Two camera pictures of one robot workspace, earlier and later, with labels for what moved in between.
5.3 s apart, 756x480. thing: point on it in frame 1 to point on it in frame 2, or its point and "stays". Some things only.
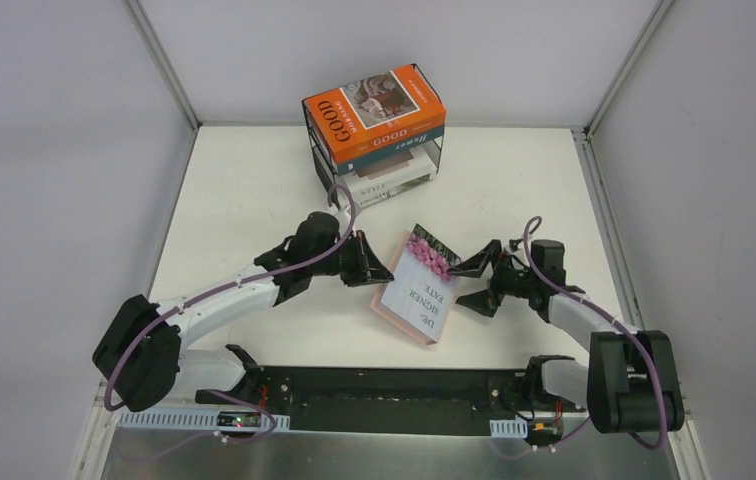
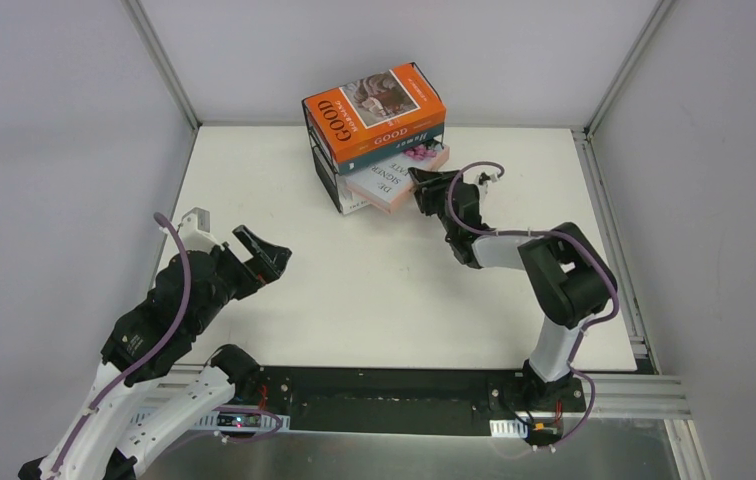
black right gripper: x=496 y=278 to x=438 y=194
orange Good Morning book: x=364 y=116 stays
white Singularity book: x=367 y=188 to x=348 y=205
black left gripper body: x=357 y=259 to x=241 y=266
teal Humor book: x=350 y=164 stays
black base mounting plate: x=417 y=401 stays
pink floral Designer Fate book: x=412 y=296 to x=388 y=185
